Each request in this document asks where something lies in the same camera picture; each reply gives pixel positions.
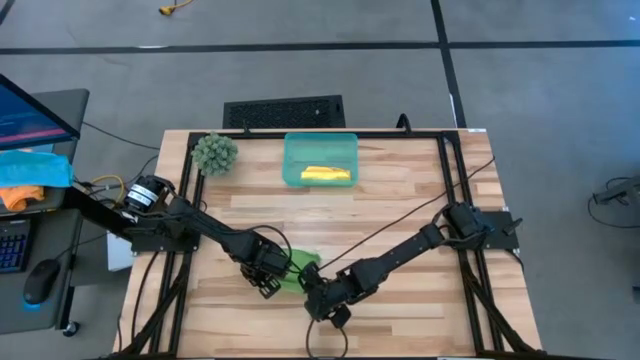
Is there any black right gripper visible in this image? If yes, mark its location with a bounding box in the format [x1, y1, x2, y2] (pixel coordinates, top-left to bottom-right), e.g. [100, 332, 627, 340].
[298, 262, 354, 321]

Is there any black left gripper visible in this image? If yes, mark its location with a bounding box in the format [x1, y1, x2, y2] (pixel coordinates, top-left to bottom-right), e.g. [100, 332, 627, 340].
[238, 238, 301, 289]

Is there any green microfiber towel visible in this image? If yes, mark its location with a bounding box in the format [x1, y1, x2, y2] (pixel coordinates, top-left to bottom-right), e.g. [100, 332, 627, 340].
[277, 248, 322, 295]

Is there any yellow microfiber towel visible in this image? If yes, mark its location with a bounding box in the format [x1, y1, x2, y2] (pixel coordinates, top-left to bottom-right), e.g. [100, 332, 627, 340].
[300, 165, 352, 182]

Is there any teal translucent plastic basket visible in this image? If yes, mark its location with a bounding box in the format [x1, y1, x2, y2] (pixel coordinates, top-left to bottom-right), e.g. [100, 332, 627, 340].
[281, 132, 360, 189]

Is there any artificial green potted plant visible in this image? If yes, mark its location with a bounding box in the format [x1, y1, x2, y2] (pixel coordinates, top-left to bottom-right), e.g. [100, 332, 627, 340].
[191, 132, 239, 177]

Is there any white box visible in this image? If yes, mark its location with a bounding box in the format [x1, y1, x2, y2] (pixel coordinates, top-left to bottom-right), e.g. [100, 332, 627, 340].
[106, 232, 134, 272]

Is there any black computer mouse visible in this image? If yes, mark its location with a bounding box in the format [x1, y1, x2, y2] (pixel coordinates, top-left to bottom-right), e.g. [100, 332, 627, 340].
[22, 258, 62, 306]

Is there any blue cloth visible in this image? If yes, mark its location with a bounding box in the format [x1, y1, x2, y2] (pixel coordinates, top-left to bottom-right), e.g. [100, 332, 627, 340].
[0, 149, 75, 189]

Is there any grey side desk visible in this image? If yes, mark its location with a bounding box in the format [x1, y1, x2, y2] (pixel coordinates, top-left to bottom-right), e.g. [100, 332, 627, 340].
[0, 88, 91, 337]

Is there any black backlit keyboard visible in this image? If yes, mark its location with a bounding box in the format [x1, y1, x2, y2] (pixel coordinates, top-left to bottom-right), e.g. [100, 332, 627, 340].
[0, 218, 32, 274]

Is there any orange cloth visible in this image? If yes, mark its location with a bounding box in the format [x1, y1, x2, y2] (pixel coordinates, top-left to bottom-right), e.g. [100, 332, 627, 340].
[0, 185, 45, 212]

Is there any computer monitor with blue screen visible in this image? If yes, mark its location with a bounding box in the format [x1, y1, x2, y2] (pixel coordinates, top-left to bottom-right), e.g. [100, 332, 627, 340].
[0, 73, 81, 151]

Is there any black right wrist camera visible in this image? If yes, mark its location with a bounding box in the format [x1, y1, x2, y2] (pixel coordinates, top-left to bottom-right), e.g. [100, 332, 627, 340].
[327, 303, 353, 330]

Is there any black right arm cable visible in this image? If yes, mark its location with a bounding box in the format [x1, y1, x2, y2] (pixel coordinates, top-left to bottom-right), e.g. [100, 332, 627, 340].
[317, 156, 497, 271]

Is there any yellow floor cable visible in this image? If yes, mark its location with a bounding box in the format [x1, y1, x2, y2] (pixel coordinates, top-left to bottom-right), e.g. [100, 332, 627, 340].
[158, 0, 194, 16]

